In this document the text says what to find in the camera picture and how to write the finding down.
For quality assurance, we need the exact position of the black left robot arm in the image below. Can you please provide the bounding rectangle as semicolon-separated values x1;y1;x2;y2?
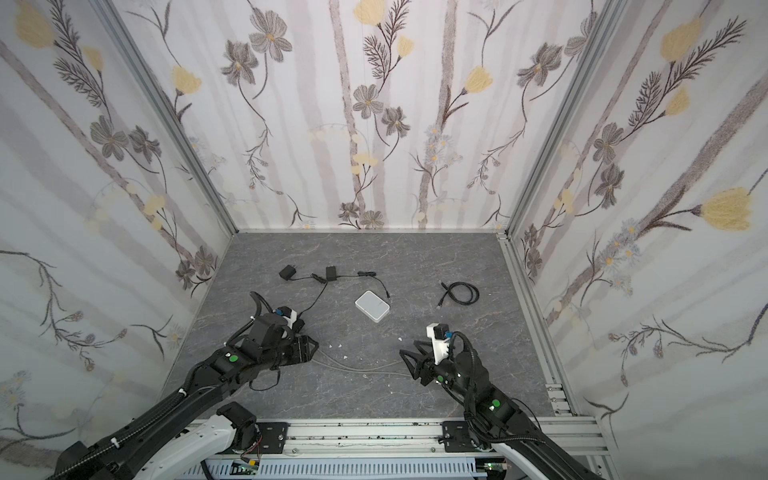
52;293;319;479

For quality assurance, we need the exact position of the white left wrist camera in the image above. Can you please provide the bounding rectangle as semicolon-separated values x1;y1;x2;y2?
274;306;299;328

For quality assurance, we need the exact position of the white slotted cable duct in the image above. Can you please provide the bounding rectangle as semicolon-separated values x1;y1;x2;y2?
207;458;488;479

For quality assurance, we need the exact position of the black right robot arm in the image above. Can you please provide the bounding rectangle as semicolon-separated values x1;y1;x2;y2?
399;324;599;479

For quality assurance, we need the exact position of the coiled black cable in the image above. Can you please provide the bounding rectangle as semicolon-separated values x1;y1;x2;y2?
436;280;481;311

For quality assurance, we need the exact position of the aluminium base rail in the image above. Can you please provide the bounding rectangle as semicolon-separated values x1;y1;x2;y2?
161;383;613;480

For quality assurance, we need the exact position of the grey cable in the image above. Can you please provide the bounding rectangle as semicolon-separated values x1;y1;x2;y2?
311;347;415;379

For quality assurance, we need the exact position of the white rectangular device box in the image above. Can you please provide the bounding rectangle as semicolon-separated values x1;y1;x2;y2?
355;290;391;323

